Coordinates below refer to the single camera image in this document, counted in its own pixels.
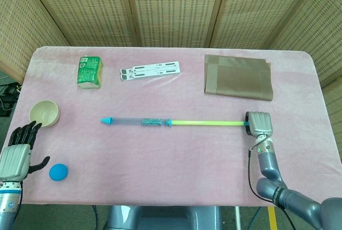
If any black cable under table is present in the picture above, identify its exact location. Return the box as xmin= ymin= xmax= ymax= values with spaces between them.
xmin=92 ymin=204 xmax=99 ymax=230

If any bamboo folding screen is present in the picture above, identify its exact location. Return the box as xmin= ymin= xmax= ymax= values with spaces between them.
xmin=0 ymin=0 xmax=342 ymax=140

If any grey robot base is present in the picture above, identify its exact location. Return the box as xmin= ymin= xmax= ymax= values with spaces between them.
xmin=103 ymin=205 xmax=224 ymax=230

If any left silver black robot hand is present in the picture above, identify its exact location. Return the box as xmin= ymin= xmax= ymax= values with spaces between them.
xmin=0 ymin=120 xmax=51 ymax=182

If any blue ball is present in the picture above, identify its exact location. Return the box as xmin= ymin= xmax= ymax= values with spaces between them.
xmin=49 ymin=163 xmax=69 ymax=182

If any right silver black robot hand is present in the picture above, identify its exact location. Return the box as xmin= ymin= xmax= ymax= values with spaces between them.
xmin=244 ymin=111 xmax=274 ymax=137

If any beige bowl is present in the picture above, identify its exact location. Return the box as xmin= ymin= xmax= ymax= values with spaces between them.
xmin=29 ymin=100 xmax=61 ymax=128

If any pink tablecloth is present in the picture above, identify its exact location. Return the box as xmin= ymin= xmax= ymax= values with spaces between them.
xmin=0 ymin=45 xmax=342 ymax=209

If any teal cable under table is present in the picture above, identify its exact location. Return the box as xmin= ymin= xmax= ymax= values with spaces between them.
xmin=252 ymin=206 xmax=262 ymax=227

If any white folded laptop stand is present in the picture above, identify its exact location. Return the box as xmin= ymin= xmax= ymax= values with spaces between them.
xmin=119 ymin=60 xmax=182 ymax=82

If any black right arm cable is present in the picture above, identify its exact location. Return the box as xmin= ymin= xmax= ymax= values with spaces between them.
xmin=247 ymin=144 xmax=294 ymax=230

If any green tissue pack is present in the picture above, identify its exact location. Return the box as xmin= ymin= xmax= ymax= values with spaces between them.
xmin=76 ymin=56 xmax=104 ymax=90

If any toy water syringe pump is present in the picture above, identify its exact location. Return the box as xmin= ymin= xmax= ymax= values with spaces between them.
xmin=100 ymin=117 xmax=251 ymax=132

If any brown folded cloth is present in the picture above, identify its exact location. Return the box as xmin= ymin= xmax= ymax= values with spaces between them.
xmin=204 ymin=54 xmax=274 ymax=102

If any black floor equipment with cables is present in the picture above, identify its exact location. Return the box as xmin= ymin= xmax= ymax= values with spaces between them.
xmin=0 ymin=81 xmax=22 ymax=117

